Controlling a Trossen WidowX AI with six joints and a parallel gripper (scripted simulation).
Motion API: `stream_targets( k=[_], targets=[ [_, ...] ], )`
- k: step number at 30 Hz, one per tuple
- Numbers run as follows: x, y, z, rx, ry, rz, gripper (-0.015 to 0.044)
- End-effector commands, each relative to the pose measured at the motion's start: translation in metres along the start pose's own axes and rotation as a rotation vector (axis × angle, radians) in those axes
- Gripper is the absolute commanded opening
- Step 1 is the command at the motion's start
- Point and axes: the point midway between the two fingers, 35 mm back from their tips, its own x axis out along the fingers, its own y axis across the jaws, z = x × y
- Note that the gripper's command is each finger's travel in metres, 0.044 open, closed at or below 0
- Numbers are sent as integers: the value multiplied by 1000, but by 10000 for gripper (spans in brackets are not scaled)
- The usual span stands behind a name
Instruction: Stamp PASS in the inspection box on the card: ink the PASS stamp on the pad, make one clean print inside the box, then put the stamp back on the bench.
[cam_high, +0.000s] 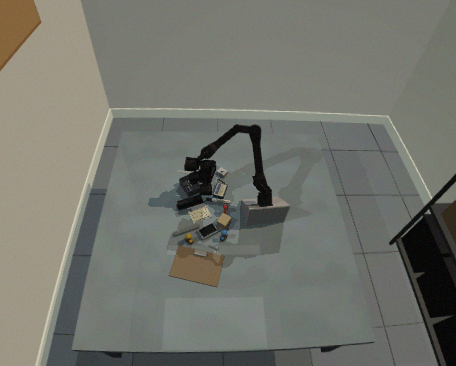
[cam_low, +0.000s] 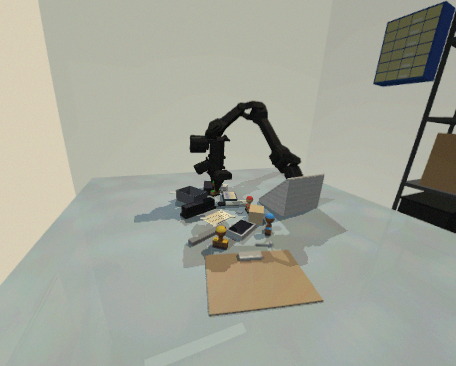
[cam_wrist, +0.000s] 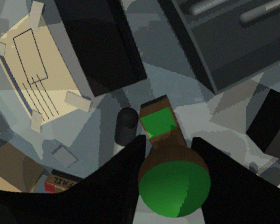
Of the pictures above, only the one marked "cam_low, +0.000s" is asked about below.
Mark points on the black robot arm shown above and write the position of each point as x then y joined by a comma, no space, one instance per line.
281,156

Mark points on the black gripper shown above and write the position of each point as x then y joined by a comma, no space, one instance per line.
218,175

